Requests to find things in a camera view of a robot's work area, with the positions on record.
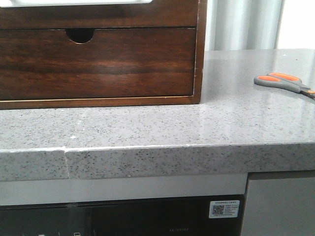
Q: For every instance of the dark wooden drawer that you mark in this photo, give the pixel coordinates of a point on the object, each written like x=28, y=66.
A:
x=46, y=64

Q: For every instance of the orange and grey scissors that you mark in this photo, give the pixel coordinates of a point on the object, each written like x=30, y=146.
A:
x=284, y=81

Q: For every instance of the dark wooden drawer cabinet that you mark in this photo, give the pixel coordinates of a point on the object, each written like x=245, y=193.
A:
x=79, y=22

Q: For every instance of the black built-in oven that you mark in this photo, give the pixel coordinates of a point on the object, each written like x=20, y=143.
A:
x=183, y=216

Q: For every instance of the white QR code sticker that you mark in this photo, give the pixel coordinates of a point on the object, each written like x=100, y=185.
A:
x=224, y=209

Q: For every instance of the white curtain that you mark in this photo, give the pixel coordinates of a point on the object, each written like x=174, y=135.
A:
x=242, y=24

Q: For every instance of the grey cabinet door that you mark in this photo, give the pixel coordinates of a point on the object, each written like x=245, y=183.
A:
x=280, y=204

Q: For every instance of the white tray on cabinet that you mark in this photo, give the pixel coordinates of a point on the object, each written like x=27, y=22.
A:
x=35, y=3

